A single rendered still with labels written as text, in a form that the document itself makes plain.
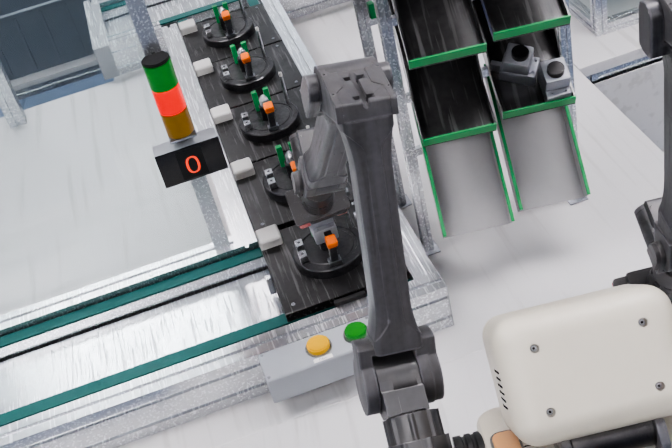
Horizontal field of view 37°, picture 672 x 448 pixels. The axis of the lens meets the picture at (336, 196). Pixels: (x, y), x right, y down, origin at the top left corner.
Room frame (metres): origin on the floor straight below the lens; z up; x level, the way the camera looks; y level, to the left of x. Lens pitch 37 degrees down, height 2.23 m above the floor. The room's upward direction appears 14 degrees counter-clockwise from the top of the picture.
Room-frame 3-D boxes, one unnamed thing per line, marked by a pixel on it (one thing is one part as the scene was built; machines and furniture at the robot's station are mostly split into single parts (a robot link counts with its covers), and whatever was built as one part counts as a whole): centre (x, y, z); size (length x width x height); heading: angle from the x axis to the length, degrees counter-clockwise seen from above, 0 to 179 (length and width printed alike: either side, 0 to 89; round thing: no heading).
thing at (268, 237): (1.57, 0.15, 0.97); 0.05 x 0.05 x 0.04; 8
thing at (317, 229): (1.49, 0.04, 1.06); 0.08 x 0.04 x 0.07; 8
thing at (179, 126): (1.58, 0.24, 1.29); 0.05 x 0.05 x 0.05
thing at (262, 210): (1.74, 0.07, 1.01); 0.24 x 0.24 x 0.13; 8
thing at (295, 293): (1.48, 0.04, 0.96); 0.24 x 0.24 x 0.02; 8
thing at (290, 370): (1.26, 0.09, 0.93); 0.21 x 0.07 x 0.06; 98
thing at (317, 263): (1.48, 0.04, 0.98); 0.14 x 0.14 x 0.02
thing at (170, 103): (1.58, 0.24, 1.34); 0.05 x 0.05 x 0.05
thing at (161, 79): (1.58, 0.24, 1.39); 0.05 x 0.05 x 0.05
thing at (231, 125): (1.98, 0.10, 1.01); 0.24 x 0.24 x 0.13; 8
